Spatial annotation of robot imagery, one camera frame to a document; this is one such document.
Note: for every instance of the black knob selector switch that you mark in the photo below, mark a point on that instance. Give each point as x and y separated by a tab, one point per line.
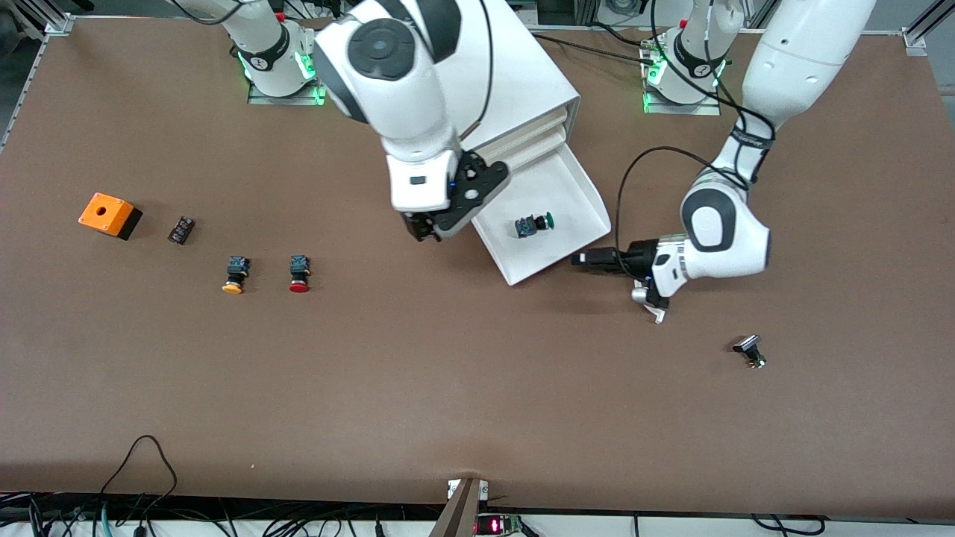
750	350

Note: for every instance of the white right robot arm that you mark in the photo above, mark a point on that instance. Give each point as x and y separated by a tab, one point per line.
388	97

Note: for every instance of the red LED display board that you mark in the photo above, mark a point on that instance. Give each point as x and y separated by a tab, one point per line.
496	525

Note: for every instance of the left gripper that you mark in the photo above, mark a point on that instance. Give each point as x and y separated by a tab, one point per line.
636	254

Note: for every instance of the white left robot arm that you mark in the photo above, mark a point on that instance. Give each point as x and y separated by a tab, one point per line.
806	60

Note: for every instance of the orange box with hole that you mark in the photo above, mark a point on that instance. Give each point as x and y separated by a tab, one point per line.
104	212

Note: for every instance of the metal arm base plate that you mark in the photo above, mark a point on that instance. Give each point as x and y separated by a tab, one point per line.
257	99
709	110

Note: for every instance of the red push button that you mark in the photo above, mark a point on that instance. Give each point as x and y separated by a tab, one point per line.
299	274

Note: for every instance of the yellow push button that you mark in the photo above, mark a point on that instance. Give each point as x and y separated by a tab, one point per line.
236	274

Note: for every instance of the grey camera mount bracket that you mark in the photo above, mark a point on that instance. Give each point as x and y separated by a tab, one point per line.
459	511

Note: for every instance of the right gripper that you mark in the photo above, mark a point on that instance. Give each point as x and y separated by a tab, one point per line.
419	225

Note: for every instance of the green push button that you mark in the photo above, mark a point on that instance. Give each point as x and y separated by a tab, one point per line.
531	225

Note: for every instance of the small black contact block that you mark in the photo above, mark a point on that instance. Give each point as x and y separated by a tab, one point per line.
181	230

